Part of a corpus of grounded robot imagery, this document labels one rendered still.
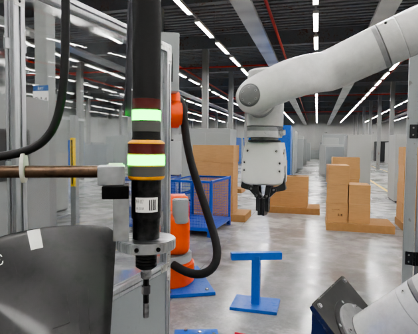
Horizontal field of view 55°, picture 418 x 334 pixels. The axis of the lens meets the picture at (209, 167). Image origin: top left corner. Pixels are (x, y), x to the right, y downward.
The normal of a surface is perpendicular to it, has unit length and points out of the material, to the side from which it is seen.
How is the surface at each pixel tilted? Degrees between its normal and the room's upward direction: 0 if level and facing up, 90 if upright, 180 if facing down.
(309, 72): 75
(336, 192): 90
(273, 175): 95
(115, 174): 90
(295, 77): 83
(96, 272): 43
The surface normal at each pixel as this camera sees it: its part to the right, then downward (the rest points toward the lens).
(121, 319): 0.91, 0.03
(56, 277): 0.24, -0.65
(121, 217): 0.19, 0.05
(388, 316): -0.75, -0.29
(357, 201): -0.26, 0.05
